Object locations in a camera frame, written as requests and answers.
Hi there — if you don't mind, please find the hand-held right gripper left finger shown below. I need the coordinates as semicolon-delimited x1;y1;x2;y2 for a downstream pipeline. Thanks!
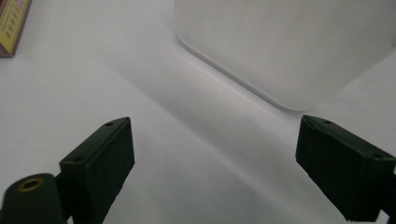
59;116;136;224

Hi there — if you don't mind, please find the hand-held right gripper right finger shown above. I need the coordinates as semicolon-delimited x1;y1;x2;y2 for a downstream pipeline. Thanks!
295;114;396;222

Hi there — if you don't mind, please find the white plastic bin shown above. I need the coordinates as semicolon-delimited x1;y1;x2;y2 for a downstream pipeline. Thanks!
172;0;396;112

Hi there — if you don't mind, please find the yellow and brown box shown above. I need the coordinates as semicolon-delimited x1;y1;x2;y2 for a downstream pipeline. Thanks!
0;0;34;59

